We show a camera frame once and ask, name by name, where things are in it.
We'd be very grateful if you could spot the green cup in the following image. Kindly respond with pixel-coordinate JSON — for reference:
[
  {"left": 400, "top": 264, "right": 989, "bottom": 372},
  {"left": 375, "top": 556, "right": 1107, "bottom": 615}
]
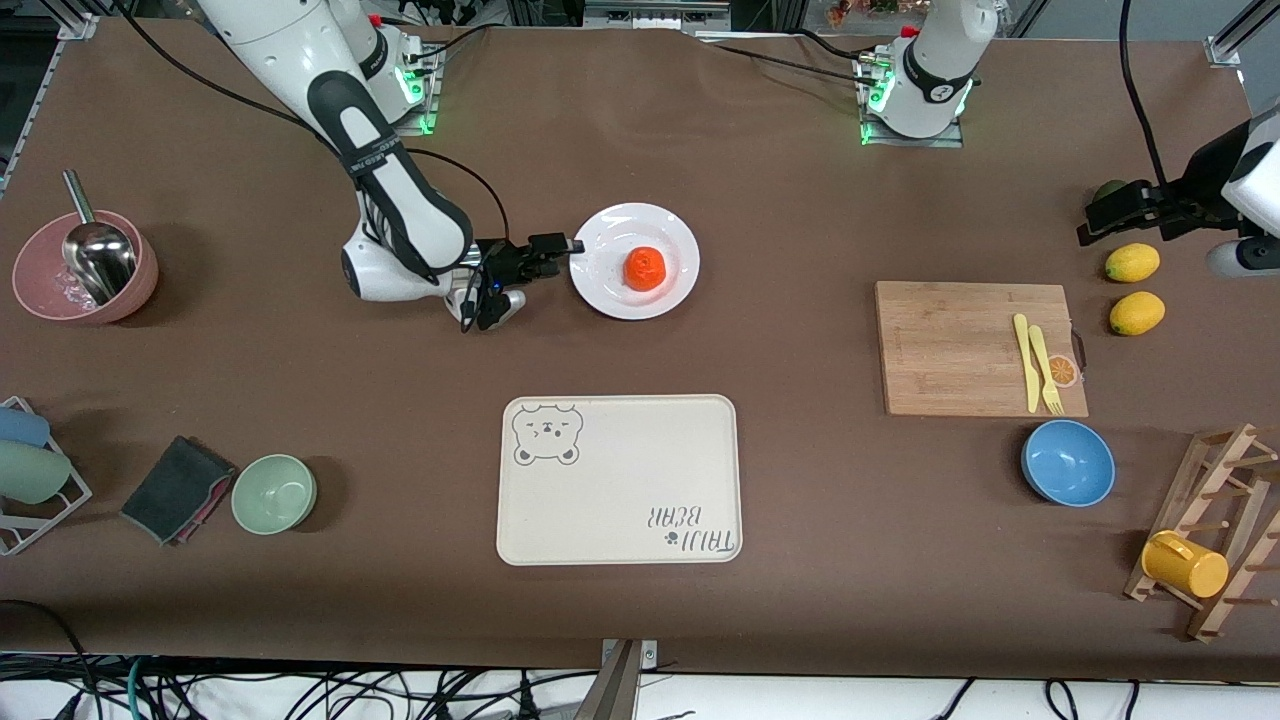
[{"left": 0, "top": 440, "right": 73, "bottom": 505}]

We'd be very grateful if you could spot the blue bowl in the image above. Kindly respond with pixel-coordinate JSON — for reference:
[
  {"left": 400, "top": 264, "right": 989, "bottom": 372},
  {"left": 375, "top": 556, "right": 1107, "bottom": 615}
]
[{"left": 1021, "top": 419, "right": 1117, "bottom": 508}]

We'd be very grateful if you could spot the white wire rack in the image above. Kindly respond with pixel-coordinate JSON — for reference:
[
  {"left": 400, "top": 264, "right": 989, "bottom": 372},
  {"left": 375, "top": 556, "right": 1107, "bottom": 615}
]
[{"left": 0, "top": 396, "right": 93, "bottom": 557}]

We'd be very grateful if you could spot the cream bear print tray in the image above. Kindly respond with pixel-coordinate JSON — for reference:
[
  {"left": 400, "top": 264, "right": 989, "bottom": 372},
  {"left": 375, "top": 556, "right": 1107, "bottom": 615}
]
[{"left": 496, "top": 394, "right": 743, "bottom": 567}]

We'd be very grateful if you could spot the yellow plastic knife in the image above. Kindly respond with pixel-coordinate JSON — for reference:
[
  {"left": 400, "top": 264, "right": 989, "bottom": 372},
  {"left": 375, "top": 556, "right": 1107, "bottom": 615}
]
[{"left": 1013, "top": 313, "right": 1042, "bottom": 414}]

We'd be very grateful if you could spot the metal scoop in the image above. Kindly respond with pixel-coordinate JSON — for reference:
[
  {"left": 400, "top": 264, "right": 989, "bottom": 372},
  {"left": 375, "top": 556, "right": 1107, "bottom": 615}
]
[{"left": 62, "top": 170, "right": 138, "bottom": 306}]

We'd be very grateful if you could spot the orange fruit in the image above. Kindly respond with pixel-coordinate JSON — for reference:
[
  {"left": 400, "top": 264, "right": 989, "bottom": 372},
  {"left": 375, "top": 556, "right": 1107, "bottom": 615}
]
[{"left": 623, "top": 246, "right": 669, "bottom": 292}]

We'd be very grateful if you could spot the blue cup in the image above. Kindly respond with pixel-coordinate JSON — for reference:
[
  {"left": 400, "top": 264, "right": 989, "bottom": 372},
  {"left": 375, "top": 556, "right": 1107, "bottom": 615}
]
[{"left": 0, "top": 406, "right": 51, "bottom": 448}]

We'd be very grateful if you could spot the wooden cup rack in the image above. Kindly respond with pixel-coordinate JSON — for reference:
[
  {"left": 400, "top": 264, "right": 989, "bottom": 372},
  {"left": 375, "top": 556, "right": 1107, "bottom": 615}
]
[{"left": 1123, "top": 423, "right": 1280, "bottom": 643}]

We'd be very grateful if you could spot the yellow plastic fork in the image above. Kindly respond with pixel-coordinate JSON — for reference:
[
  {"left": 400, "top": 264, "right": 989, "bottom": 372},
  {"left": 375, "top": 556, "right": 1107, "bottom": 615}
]
[{"left": 1029, "top": 324, "right": 1065, "bottom": 416}]

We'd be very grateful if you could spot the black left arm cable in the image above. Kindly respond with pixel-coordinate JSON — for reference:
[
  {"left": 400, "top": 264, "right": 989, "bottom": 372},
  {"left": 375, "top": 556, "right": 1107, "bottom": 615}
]
[{"left": 1120, "top": 0, "right": 1167, "bottom": 189}]

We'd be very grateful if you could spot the light green bowl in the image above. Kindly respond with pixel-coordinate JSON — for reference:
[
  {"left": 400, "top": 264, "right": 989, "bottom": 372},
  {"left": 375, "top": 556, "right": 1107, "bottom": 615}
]
[{"left": 231, "top": 454, "right": 319, "bottom": 536}]

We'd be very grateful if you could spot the black left base cable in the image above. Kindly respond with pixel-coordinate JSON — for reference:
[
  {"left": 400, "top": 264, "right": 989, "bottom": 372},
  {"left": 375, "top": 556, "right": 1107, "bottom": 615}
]
[{"left": 700, "top": 38, "right": 876, "bottom": 86}]

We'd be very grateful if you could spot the dark grey folded cloth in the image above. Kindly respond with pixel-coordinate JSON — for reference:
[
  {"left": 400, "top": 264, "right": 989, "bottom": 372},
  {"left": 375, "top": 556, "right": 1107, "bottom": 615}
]
[{"left": 120, "top": 435, "right": 238, "bottom": 547}]

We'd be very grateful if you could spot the black right base cable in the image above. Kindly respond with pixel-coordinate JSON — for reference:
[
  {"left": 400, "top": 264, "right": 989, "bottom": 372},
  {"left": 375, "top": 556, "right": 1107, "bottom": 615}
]
[{"left": 405, "top": 22, "right": 496, "bottom": 66}]

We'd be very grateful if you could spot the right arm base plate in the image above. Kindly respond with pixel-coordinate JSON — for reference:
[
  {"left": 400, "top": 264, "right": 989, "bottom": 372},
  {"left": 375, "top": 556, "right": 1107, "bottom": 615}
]
[{"left": 380, "top": 45, "right": 441, "bottom": 136}]

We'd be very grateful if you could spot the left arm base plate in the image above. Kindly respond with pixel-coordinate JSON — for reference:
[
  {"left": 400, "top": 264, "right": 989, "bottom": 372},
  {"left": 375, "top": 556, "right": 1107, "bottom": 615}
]
[{"left": 858, "top": 50, "right": 966, "bottom": 149}]

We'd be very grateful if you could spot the yellow mug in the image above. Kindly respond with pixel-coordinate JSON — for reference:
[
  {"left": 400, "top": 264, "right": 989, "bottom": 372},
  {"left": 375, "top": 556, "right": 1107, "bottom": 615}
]
[{"left": 1141, "top": 530, "right": 1230, "bottom": 600}]

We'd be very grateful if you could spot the pink folded cloth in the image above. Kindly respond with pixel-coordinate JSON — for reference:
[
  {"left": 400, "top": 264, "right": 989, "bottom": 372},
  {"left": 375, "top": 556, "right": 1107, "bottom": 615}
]
[{"left": 170, "top": 472, "right": 239, "bottom": 547}]

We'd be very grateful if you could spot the yellow lemon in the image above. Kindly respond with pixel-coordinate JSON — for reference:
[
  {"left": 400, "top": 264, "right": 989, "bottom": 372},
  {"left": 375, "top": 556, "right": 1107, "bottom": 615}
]
[
  {"left": 1105, "top": 243, "right": 1162, "bottom": 283},
  {"left": 1109, "top": 291, "right": 1167, "bottom": 337}
]

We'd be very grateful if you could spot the pink bowl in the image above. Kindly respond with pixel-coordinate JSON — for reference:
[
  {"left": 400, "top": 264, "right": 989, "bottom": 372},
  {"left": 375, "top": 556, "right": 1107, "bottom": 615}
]
[{"left": 12, "top": 210, "right": 160, "bottom": 325}]

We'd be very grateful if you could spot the metal table bracket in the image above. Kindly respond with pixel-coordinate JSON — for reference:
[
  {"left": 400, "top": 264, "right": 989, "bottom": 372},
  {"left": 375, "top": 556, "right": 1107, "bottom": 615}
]
[{"left": 575, "top": 638, "right": 661, "bottom": 720}]

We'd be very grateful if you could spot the black base cable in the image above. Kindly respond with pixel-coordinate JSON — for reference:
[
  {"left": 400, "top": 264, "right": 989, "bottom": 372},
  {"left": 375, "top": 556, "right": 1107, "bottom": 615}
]
[
  {"left": 700, "top": 38, "right": 876, "bottom": 86},
  {"left": 405, "top": 22, "right": 496, "bottom": 66}
]

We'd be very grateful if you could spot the aluminium frame post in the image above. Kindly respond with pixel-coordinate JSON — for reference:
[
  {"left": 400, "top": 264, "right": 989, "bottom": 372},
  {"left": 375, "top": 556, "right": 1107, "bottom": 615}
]
[
  {"left": 1205, "top": 0, "right": 1280, "bottom": 69},
  {"left": 55, "top": 0, "right": 131, "bottom": 41}
]

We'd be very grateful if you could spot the white round plate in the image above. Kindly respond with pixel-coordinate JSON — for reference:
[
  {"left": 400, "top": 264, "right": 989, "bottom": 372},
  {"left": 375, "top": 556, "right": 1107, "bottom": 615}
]
[{"left": 569, "top": 203, "right": 701, "bottom": 321}]

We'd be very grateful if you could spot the wooden cutting board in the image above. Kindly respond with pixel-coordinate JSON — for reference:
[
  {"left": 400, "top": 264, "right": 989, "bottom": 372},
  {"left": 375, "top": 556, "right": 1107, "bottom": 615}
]
[{"left": 875, "top": 281, "right": 1090, "bottom": 419}]

